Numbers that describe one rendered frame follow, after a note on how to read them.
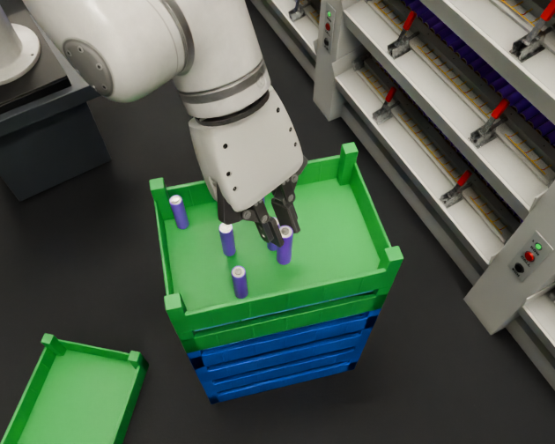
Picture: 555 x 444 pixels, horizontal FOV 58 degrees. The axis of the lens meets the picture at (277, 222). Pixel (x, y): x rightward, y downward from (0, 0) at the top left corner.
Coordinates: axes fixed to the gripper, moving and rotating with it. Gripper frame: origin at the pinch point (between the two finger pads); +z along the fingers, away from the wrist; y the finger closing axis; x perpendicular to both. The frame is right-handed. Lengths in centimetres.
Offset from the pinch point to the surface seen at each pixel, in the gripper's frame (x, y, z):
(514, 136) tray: -1, -51, 20
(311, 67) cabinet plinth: -73, -67, 23
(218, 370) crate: -16.0, 11.8, 30.5
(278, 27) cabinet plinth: -92, -74, 15
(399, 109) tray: -34, -59, 25
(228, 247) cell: -11.8, 2.3, 8.0
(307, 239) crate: -8.0, -7.7, 12.9
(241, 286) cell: -5.9, 5.2, 9.8
